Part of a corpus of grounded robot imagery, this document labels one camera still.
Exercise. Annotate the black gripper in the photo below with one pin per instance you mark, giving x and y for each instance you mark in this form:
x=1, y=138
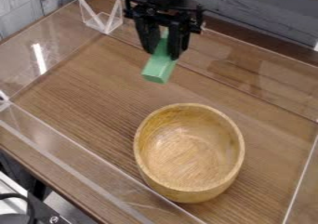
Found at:
x=180, y=15

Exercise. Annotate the green rectangular block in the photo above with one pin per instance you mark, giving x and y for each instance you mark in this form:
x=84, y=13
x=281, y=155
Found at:
x=160, y=65

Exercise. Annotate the brown wooden bowl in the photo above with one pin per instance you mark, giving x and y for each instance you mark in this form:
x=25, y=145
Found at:
x=188, y=149

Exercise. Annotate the clear acrylic tray walls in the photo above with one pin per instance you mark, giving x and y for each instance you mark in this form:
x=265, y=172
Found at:
x=76, y=99

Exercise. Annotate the clear acrylic corner bracket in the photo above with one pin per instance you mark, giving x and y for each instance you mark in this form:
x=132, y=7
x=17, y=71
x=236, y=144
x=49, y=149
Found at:
x=103, y=22

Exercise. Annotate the black metal table bracket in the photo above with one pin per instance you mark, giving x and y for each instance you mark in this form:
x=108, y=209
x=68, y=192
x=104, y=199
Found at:
x=45, y=215

